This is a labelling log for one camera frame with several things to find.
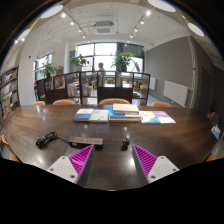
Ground black power strip cable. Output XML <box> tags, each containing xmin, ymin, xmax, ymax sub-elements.
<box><xmin>34</xmin><ymin>130</ymin><xmax>72</xmax><ymax>150</ymax></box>

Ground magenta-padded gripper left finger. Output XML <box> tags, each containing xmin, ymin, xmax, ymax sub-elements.
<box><xmin>46</xmin><ymin>143</ymin><xmax>96</xmax><ymax>187</ymax></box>

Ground blue printed card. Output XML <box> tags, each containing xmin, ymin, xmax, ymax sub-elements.
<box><xmin>210</xmin><ymin>124</ymin><xmax>222</xmax><ymax>141</ymax></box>

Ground ceiling air conditioner unit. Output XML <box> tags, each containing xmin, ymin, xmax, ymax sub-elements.
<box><xmin>92</xmin><ymin>20</ymin><xmax>116</xmax><ymax>36</ymax></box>

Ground orange chairs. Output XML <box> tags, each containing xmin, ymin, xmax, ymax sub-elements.
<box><xmin>0</xmin><ymin>97</ymin><xmax>221</xmax><ymax>164</ymax></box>

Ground large potted plant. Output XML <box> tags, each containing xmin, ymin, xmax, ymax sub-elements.
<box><xmin>111</xmin><ymin>50</ymin><xmax>136</xmax><ymax>73</ymax></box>

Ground purple booklet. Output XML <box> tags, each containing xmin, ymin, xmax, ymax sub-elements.
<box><xmin>152</xmin><ymin>110</ymin><xmax>177</xmax><ymax>125</ymax></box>

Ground ceiling spot lights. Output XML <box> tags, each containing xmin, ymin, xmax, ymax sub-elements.
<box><xmin>13</xmin><ymin>9</ymin><xmax>153</xmax><ymax>46</ymax></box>

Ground black charger block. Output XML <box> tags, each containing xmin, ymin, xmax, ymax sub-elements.
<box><xmin>120</xmin><ymin>136</ymin><xmax>131</xmax><ymax>151</ymax></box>

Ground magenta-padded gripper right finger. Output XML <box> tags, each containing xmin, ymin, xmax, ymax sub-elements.
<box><xmin>130</xmin><ymin>143</ymin><xmax>181</xmax><ymax>185</ymax></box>

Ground person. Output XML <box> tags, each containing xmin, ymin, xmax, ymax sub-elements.
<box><xmin>95</xmin><ymin>61</ymin><xmax>107</xmax><ymax>86</ymax></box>

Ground light blue book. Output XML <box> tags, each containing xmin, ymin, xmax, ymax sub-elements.
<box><xmin>108</xmin><ymin>106</ymin><xmax>141</xmax><ymax>123</ymax></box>

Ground round white ceiling panels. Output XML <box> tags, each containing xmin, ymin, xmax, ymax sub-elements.
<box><xmin>16</xmin><ymin>0</ymin><xmax>206</xmax><ymax>43</ymax></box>

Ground dark grey power strip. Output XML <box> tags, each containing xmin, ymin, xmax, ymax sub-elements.
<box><xmin>67</xmin><ymin>135</ymin><xmax>105</xmax><ymax>150</ymax></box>

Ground small potted plant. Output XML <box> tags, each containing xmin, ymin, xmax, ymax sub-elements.
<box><xmin>69</xmin><ymin>53</ymin><xmax>91</xmax><ymax>73</ymax></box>

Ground bushy potted plant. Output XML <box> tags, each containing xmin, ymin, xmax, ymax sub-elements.
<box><xmin>38</xmin><ymin>61</ymin><xmax>61</xmax><ymax>80</ymax></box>

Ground tall wall bookshelf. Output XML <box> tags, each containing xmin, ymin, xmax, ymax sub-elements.
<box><xmin>0</xmin><ymin>65</ymin><xmax>21</xmax><ymax>116</ymax></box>

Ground dark divider shelf unit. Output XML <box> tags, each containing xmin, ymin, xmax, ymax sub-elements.
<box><xmin>35</xmin><ymin>70</ymin><xmax>152</xmax><ymax>106</ymax></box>

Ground large white wall radiator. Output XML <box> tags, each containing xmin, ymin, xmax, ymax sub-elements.
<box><xmin>162</xmin><ymin>79</ymin><xmax>192</xmax><ymax>109</ymax></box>

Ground small white wall radiator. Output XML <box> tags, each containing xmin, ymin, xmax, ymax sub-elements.
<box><xmin>148</xmin><ymin>76</ymin><xmax>158</xmax><ymax>92</ymax></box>

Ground white book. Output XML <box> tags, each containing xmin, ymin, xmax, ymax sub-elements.
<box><xmin>87</xmin><ymin>108</ymin><xmax>111</xmax><ymax>124</ymax></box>

